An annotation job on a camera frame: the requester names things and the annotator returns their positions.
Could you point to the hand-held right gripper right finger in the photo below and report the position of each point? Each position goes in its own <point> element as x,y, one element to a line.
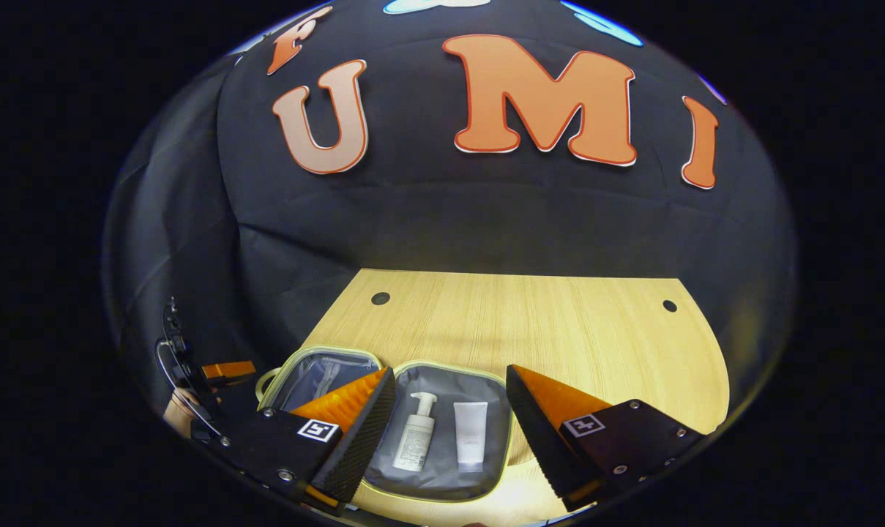
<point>541,439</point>

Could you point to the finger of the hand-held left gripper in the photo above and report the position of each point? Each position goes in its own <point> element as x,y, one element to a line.
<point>226,371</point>

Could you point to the white squeeze tube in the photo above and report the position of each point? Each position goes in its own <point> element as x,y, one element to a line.
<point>471,432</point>

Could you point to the white pump bottle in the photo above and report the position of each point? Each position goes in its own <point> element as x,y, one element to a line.
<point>415,439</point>

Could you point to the black backdrop cloth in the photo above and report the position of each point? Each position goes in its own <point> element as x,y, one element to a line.
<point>442,219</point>

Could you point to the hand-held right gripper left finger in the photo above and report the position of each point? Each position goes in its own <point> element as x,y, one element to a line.
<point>361,439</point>

